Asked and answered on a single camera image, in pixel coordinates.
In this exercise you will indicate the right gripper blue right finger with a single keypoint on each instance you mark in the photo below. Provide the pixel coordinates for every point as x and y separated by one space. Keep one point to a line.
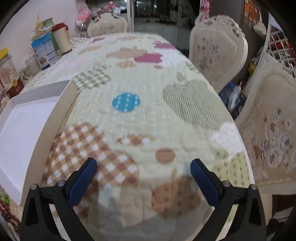
207 181

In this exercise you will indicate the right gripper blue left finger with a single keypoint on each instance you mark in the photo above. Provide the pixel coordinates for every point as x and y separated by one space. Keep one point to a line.
78 182

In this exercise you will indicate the white shallow tray box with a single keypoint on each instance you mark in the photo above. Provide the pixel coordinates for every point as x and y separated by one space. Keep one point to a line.
29 124

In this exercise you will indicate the cream floral chair near right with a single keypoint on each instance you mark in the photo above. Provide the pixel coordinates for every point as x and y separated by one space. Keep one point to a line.
267 127

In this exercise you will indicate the cream floral chair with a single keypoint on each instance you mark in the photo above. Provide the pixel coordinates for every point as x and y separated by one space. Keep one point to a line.
267 127
218 49

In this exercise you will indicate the patchwork quilted tablecloth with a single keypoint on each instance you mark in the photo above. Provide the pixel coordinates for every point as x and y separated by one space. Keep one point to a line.
144 112

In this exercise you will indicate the small clear glass jar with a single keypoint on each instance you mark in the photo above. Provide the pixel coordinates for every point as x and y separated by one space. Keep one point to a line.
30 67

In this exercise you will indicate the yellow lid clear jar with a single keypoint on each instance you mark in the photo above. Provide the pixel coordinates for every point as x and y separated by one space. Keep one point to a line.
10 77

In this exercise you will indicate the cream floral chair middle right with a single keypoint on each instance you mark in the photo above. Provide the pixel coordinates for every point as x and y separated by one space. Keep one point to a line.
218 49

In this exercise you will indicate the blue white milk powder can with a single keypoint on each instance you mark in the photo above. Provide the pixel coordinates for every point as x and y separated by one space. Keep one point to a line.
44 51

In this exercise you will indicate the cream tumbler red lid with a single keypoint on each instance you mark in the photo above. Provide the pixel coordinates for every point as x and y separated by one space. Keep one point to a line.
62 37

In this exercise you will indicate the cream floral chair far end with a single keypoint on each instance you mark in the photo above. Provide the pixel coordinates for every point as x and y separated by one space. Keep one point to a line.
107 26

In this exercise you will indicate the green thermos bottle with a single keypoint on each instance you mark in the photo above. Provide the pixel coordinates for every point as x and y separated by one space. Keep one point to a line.
49 23

